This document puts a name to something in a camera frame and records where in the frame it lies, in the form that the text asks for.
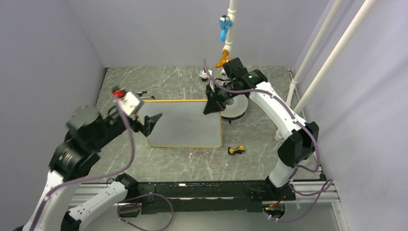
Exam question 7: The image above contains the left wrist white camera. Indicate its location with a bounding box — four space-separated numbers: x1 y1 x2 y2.
112 86 144 117

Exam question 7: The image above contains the wrist white camera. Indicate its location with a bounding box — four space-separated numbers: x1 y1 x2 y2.
112 86 144 117
199 70 214 89

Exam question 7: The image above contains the blue valve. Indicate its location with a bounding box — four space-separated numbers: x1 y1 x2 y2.
219 15 233 42

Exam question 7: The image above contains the purple cable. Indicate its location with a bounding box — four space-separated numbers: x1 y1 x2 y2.
28 99 174 231
203 58 335 223

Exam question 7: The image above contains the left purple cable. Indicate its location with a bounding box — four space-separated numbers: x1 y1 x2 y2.
28 99 174 231

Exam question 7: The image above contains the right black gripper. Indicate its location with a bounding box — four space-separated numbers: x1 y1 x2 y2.
203 80 242 115

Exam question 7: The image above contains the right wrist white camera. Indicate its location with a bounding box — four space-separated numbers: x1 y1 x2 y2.
199 70 214 89

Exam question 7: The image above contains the white PVC pipe frame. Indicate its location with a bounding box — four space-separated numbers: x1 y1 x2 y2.
220 0 378 142

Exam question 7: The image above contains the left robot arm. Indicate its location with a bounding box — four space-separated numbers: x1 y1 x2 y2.
17 106 140 231

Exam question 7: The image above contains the yellow black eraser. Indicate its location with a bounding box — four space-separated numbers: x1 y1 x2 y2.
228 145 245 155

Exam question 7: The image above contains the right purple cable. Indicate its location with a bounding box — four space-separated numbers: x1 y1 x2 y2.
203 58 335 223

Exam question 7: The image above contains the white perforated disc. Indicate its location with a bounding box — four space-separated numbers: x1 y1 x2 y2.
221 95 248 124

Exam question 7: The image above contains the yellow-framed whiteboard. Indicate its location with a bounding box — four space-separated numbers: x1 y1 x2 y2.
138 100 223 148

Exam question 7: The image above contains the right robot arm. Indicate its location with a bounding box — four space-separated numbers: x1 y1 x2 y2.
203 58 319 200

